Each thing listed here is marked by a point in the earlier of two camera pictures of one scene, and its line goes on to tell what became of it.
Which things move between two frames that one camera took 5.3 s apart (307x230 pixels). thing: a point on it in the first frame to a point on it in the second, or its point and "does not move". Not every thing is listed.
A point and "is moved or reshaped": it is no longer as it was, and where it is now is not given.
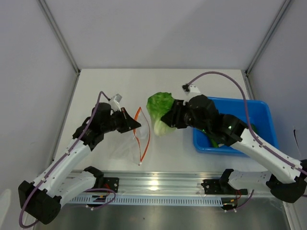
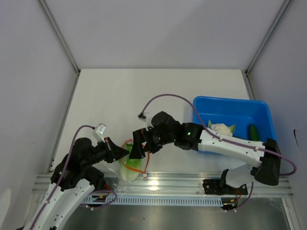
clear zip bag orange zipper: [132, 145] is moved or reshaped
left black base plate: [111, 183] does not move
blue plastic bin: [260, 114] does not move
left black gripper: [128, 123] to [114, 152]
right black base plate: [217, 187] does not move
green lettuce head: [158, 104] to [130, 168]
